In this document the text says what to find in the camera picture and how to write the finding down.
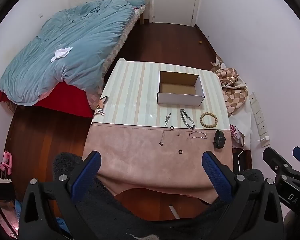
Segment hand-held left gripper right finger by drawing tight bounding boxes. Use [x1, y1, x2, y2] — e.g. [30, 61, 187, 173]
[202, 151, 284, 240]

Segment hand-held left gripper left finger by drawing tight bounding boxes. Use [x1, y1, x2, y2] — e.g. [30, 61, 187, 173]
[19, 150, 102, 240]

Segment black smartwatch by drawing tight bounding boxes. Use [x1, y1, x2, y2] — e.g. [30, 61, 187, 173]
[213, 129, 226, 150]

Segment wooden bead bracelet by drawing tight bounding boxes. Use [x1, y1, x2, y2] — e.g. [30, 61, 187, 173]
[199, 112, 218, 128]

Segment silver chain bracelet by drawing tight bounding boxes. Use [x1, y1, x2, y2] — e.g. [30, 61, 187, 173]
[179, 109, 196, 130]

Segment thin silver necklace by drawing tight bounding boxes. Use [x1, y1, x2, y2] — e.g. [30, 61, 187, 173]
[159, 113, 172, 146]

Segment cardboard box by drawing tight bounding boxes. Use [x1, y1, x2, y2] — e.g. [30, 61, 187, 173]
[157, 71, 205, 105]

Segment red patterned bag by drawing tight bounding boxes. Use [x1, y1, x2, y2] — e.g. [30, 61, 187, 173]
[230, 124, 245, 148]

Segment white cloth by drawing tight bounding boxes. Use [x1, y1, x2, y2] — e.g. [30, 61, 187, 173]
[229, 99, 253, 153]

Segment white plastic tube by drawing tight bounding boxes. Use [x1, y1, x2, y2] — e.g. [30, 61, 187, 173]
[169, 206, 180, 220]

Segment red bed sheet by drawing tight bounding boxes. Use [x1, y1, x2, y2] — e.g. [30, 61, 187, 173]
[0, 81, 94, 118]

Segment pink plastic hanger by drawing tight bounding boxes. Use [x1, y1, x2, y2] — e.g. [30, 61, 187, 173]
[0, 151, 12, 174]

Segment striped tablecloth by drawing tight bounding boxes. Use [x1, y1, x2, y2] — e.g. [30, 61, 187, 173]
[91, 58, 230, 132]

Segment white paper sheet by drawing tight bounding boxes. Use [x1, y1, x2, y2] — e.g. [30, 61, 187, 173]
[50, 46, 73, 63]

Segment patterned bed sheet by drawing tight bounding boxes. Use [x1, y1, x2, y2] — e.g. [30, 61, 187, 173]
[87, 4, 147, 111]

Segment light blue duvet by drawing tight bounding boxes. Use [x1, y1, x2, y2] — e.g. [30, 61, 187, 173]
[0, 0, 140, 107]

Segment wooden bed leg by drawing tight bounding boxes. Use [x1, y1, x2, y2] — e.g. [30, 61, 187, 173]
[139, 5, 150, 25]

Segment white door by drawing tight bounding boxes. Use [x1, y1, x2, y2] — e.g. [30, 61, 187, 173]
[152, 0, 199, 27]

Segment white charger cable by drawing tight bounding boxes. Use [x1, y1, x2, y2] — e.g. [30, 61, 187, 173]
[236, 137, 264, 173]

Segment thin pink bracelet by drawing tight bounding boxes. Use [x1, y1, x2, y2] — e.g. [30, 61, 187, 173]
[189, 130, 208, 139]

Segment white wall sockets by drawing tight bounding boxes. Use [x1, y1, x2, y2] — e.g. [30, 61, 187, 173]
[249, 92, 268, 137]

